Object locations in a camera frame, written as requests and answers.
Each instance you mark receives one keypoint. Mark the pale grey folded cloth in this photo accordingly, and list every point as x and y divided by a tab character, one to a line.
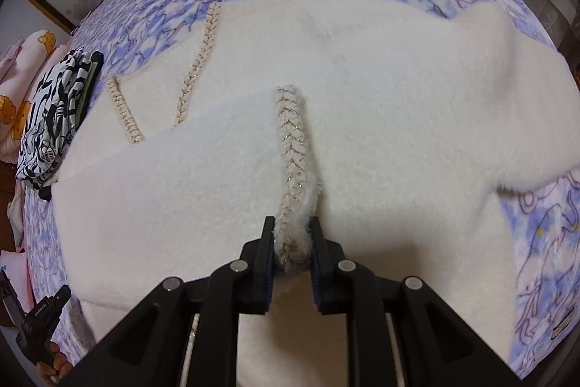
14	214

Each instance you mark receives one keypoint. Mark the person's left hand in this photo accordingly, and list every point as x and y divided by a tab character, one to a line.
56	364

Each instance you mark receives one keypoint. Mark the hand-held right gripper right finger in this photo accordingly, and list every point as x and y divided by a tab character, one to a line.
317	273

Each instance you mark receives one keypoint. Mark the pink bear print quilt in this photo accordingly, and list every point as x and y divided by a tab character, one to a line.
13	65

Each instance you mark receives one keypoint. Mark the pink bed sheet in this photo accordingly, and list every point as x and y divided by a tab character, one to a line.
20	273

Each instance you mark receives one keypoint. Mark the white fluffy coat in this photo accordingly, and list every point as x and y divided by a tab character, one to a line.
362	119

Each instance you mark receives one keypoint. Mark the black and white folded garment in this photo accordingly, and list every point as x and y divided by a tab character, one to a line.
50	119

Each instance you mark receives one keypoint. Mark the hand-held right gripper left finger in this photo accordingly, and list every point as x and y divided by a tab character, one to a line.
269	273

